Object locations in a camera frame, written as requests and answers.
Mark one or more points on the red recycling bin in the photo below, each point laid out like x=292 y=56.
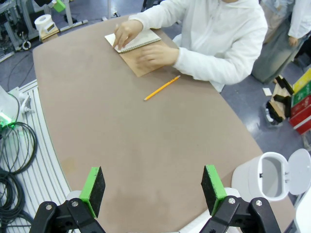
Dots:
x=301 y=121

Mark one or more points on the white ribbed base plate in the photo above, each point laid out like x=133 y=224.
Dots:
x=41 y=157

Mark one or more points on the person's left hand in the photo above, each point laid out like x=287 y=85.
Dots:
x=158 y=57

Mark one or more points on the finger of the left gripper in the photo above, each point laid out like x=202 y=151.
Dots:
x=59 y=6

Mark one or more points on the person's right hand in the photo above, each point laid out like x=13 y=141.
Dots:
x=127 y=31

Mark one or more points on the person's right forearm white sleeve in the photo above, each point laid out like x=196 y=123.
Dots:
x=155 y=11

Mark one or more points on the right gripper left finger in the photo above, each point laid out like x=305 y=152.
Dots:
x=94 y=191

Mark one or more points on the white lidded trash bin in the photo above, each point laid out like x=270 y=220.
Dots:
x=247 y=174

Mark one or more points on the light wooden block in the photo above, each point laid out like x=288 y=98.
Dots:
x=49 y=35

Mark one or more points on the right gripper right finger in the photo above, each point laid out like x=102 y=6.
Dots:
x=212 y=189

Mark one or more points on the person torso in white hoodie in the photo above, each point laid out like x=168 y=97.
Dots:
x=226 y=31

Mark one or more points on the wooden black floor stand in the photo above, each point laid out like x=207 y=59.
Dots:
x=279 y=106

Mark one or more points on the yellow pencil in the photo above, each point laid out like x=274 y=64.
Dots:
x=161 y=88

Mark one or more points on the white tissue roll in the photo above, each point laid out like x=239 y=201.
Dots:
x=42 y=21

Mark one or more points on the white table with white legs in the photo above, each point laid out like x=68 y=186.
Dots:
x=69 y=12

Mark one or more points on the aluminium frame rack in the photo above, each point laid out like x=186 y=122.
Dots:
x=14 y=24

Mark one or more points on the spiral notebook with brown cover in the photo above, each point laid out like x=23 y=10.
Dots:
x=145 y=38

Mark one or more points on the white device with green light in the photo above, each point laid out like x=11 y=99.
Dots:
x=7 y=106

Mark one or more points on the person's left forearm white sleeve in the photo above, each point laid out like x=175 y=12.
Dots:
x=209 y=65

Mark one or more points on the green recycling bin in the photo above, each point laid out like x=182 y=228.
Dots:
x=302 y=98

